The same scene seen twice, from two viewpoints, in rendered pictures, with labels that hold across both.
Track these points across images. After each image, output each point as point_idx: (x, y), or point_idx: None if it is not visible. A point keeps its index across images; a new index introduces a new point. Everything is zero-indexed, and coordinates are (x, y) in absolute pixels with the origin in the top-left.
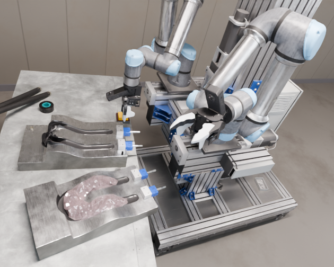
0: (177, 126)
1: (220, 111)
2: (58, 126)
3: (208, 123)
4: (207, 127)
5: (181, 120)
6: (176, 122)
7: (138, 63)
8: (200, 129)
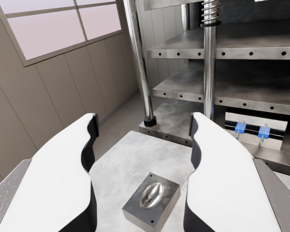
0: (189, 130)
1: None
2: None
3: (52, 230)
4: (49, 180)
5: (205, 131)
6: (203, 117)
7: None
8: (84, 145)
